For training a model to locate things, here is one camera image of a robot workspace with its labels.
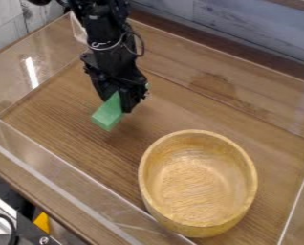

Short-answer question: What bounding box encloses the brown wooden bowl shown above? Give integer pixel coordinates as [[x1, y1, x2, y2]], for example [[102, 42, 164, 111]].
[[137, 129, 258, 237]]

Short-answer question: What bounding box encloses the green rectangular block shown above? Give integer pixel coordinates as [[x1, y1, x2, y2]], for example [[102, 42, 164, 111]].
[[89, 83, 152, 132]]

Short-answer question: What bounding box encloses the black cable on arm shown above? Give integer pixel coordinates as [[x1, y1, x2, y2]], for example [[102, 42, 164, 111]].
[[121, 30, 146, 58]]

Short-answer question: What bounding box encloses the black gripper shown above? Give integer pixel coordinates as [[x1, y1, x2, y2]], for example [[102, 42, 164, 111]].
[[80, 42, 148, 113]]

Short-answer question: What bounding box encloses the clear acrylic front wall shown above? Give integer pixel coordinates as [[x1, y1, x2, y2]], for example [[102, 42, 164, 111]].
[[0, 120, 197, 245]]

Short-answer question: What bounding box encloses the clear acrylic corner bracket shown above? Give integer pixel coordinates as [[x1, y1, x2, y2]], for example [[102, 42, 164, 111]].
[[70, 12, 86, 44]]

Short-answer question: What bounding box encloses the black cable lower left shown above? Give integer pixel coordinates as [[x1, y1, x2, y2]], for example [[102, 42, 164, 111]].
[[0, 212, 18, 245]]

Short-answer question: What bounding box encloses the yellow black device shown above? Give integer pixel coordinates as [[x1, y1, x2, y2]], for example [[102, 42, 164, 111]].
[[14, 212, 68, 245]]

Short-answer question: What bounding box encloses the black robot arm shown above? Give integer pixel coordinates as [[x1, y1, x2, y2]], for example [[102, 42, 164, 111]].
[[68, 0, 148, 113]]

